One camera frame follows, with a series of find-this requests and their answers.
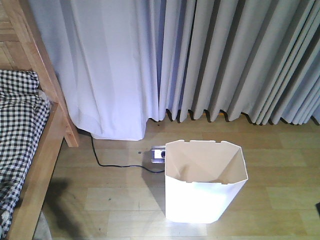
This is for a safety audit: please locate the white plastic trash bin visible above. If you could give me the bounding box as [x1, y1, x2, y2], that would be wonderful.
[165, 140, 248, 224]

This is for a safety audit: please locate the floor power outlet box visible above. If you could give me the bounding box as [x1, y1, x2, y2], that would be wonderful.
[150, 145, 166, 164]

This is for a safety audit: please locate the light grey curtain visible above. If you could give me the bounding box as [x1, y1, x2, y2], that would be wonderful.
[29, 0, 320, 141]

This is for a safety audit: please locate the black white checkered bedding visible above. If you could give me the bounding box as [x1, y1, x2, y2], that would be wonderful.
[0, 70, 51, 238]

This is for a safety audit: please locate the grey round rug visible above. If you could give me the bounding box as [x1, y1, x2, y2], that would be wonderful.
[33, 211, 52, 240]

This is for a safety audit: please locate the black power cord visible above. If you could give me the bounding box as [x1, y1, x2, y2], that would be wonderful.
[77, 127, 166, 174]

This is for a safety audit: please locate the wooden bed frame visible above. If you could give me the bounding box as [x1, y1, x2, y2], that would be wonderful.
[0, 0, 79, 240]

